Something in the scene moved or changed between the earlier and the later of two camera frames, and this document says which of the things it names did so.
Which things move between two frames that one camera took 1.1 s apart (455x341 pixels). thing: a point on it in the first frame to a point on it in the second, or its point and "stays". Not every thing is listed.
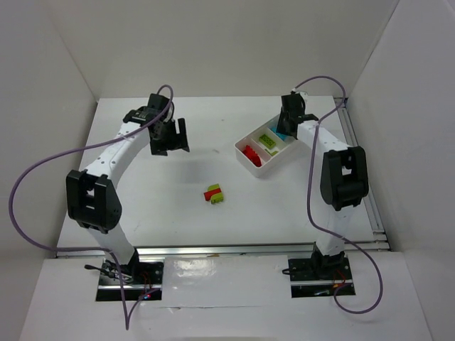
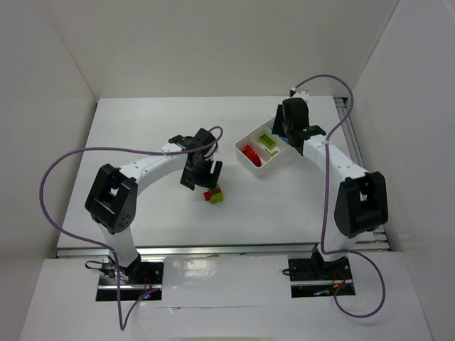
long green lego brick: (267, 141) stays
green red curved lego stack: (214, 194) stays
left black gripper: (174, 141) to (200, 178)
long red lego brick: (252, 155) stays
